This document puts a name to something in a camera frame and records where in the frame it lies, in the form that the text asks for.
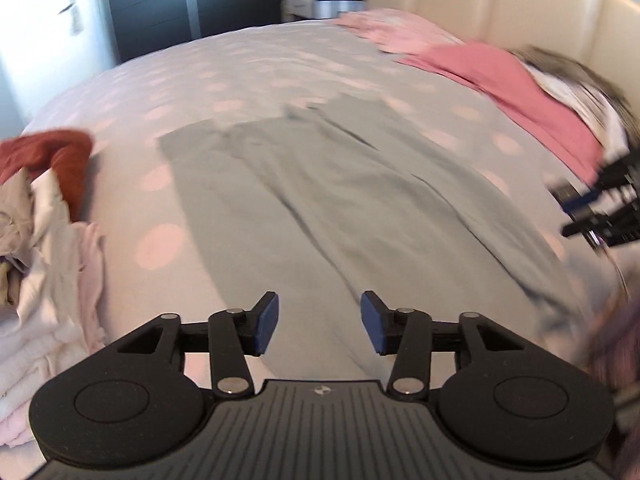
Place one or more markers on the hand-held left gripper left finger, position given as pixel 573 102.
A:
pixel 265 322

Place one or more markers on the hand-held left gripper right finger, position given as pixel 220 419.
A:
pixel 374 322

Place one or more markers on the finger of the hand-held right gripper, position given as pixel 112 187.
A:
pixel 580 201
pixel 610 227

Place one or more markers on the light grey garment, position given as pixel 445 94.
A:
pixel 325 200

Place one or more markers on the stack of folded clothes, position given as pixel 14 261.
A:
pixel 45 285

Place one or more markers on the white patterned garment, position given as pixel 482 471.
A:
pixel 595 110

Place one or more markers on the brown striped garment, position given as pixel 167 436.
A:
pixel 565 62

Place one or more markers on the cream padded headboard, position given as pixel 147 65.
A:
pixel 500 5

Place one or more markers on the light pink pillow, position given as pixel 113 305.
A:
pixel 395 30

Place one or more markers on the pink dotted grey duvet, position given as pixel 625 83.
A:
pixel 200 75

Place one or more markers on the rust red knitted cloth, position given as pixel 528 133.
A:
pixel 65 160

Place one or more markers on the white nightstand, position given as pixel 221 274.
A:
pixel 320 9

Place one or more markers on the black glossy wardrobe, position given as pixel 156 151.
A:
pixel 150 10

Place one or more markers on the white door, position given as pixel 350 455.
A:
pixel 35 45

